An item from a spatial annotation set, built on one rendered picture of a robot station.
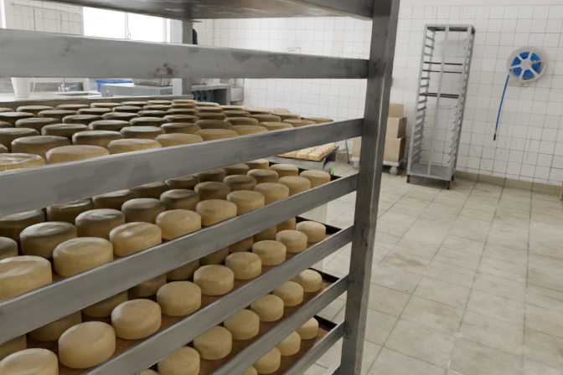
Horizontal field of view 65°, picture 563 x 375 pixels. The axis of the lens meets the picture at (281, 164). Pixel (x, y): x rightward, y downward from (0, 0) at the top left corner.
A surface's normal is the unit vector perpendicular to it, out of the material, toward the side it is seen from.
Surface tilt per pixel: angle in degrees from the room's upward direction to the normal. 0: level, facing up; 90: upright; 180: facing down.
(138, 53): 90
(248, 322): 0
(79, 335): 0
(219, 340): 0
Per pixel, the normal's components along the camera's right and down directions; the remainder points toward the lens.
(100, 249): 0.05, -0.97
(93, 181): 0.80, 0.18
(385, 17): -0.59, 0.15
